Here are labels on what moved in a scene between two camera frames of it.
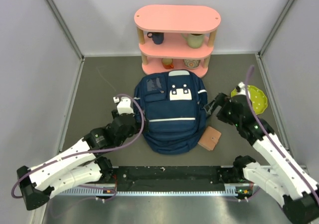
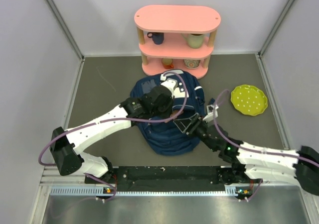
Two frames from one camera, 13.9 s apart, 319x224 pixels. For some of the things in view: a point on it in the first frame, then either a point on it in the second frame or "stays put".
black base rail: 132,178 stays put
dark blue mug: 157,38 stays put
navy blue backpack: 174,103 stays put
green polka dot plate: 257,96 stays put
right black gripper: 224,100 -> 184,124
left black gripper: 115,113 -> 169,102
